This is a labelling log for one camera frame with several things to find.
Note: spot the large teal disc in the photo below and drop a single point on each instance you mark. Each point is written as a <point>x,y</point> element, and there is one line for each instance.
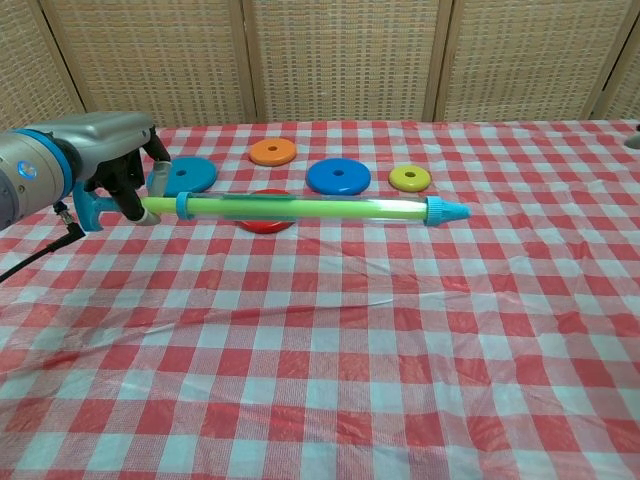
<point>197,172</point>

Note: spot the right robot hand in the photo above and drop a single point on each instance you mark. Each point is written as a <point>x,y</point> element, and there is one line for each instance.
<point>635,141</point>

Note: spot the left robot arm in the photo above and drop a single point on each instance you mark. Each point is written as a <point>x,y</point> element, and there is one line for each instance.
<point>25,175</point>

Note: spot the blue disc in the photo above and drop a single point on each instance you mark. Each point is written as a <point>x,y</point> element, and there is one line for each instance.
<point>322,180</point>

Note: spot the red disc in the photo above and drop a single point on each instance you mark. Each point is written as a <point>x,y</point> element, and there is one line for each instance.
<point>265,227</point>

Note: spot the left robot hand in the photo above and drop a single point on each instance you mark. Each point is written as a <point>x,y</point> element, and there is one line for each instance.
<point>110,137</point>

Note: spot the woven folding screen panel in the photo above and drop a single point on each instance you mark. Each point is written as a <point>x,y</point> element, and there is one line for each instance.
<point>25,65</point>
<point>530,60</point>
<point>631,85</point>
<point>150,60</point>
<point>345,60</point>

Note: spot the orange disc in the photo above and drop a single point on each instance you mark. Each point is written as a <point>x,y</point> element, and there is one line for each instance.
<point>260,152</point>

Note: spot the small olive yellow disc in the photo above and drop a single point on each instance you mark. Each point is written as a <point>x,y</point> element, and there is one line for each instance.
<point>400,180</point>

